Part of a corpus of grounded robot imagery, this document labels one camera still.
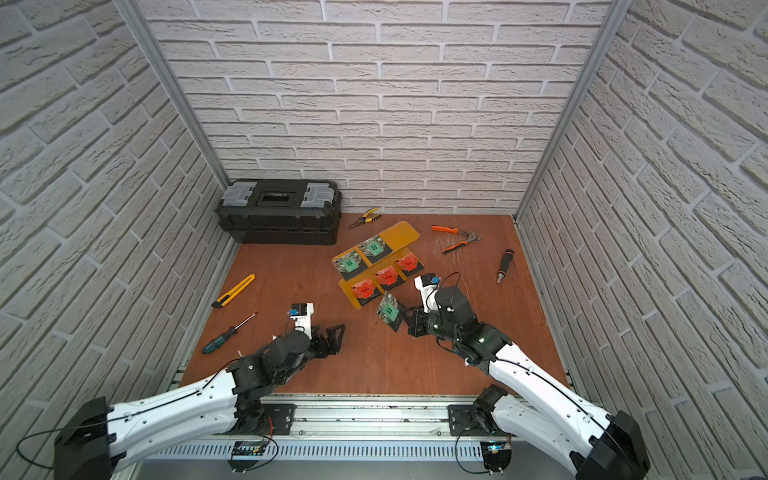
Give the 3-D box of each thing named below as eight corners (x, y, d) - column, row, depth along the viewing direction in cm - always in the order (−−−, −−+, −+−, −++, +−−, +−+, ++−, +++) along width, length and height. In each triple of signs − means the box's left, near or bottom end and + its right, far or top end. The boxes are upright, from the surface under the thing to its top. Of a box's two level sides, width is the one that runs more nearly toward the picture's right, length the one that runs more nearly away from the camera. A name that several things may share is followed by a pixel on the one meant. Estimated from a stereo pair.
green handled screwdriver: (204, 351, 87) (199, 348, 84) (257, 313, 94) (254, 310, 92) (207, 355, 86) (202, 352, 84) (260, 317, 94) (257, 313, 91)
